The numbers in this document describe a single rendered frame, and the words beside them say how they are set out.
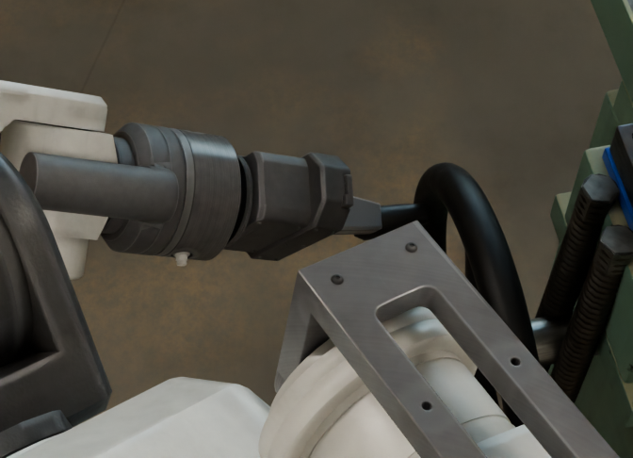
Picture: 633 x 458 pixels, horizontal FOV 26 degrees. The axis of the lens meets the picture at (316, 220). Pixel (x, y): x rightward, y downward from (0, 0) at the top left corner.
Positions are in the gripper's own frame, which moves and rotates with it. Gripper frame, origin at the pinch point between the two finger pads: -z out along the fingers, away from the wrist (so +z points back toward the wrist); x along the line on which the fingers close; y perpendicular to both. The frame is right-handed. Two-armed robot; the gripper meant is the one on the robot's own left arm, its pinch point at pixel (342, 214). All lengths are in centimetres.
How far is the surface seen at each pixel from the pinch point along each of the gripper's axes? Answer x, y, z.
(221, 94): -94, 51, -43
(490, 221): 12.9, -3.8, -3.1
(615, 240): 19.2, -6.3, -8.1
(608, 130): 1.9, 9.8, -26.5
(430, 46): -79, 58, -72
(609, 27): 7.5, 16.3, -22.4
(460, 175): 9.3, 0.6, -3.8
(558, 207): 8.3, -0.3, -13.7
